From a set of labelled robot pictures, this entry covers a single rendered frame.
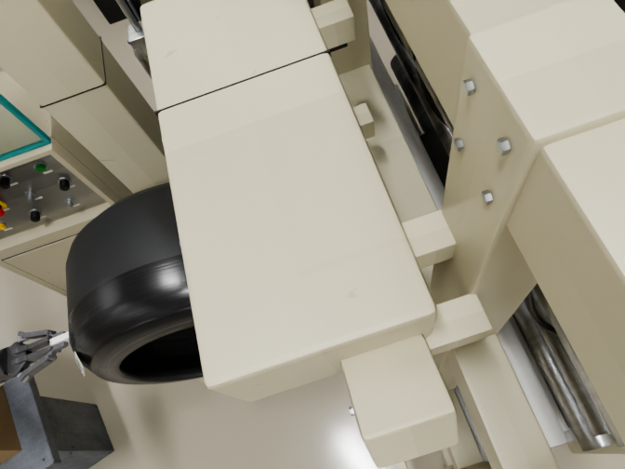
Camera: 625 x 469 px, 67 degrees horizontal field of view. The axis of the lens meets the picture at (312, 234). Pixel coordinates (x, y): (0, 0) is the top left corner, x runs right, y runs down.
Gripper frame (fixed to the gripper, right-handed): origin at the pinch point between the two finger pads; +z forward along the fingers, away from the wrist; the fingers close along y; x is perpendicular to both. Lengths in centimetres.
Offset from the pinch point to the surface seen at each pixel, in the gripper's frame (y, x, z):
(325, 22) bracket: 14, -37, 84
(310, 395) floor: -11, 128, 15
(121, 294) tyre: -6.0, -19.6, 30.8
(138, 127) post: 27, -22, 41
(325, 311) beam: -31, -44, 72
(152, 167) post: 27.3, -10.1, 35.6
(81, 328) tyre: -7.3, -15.9, 18.4
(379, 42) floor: 179, 144, 116
